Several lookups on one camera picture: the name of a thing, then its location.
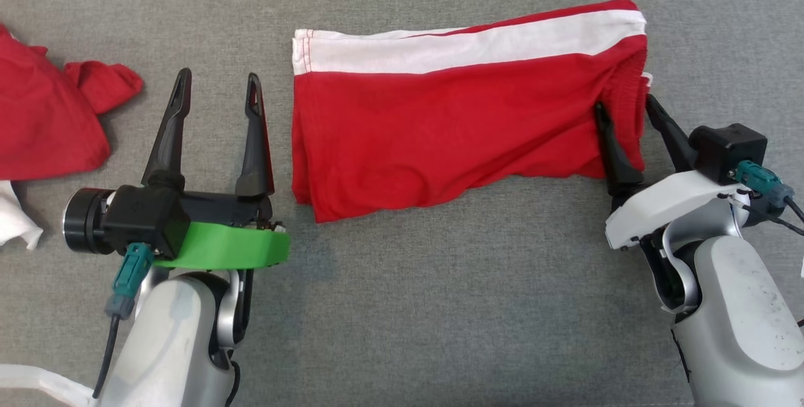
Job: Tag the teal left camera connector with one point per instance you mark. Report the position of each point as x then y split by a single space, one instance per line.
132 269

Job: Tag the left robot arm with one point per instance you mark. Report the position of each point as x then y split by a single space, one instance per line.
169 344

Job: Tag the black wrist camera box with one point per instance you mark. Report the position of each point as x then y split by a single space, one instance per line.
144 215
728 149

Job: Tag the red shorts with white stripe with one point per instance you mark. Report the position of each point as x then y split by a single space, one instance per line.
440 130

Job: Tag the red jersey with white sleeves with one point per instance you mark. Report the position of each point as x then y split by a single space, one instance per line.
44 118

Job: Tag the teal right camera connector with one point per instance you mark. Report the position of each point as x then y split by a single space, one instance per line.
757 178

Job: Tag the teal camera connector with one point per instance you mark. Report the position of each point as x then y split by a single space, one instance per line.
132 269
757 178

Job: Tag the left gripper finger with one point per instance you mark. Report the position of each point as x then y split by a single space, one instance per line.
256 156
168 143

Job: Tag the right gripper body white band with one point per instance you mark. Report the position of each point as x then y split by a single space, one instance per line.
666 206

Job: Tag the white robot body cover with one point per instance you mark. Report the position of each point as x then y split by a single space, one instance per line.
44 382

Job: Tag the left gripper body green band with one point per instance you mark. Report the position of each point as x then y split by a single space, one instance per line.
226 247

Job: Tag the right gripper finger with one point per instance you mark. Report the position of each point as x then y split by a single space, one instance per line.
677 140
619 168

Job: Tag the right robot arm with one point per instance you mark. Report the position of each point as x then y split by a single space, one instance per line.
741 319

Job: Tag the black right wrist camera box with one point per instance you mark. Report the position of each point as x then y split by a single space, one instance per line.
728 149

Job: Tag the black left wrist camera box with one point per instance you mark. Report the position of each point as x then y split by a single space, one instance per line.
144 215

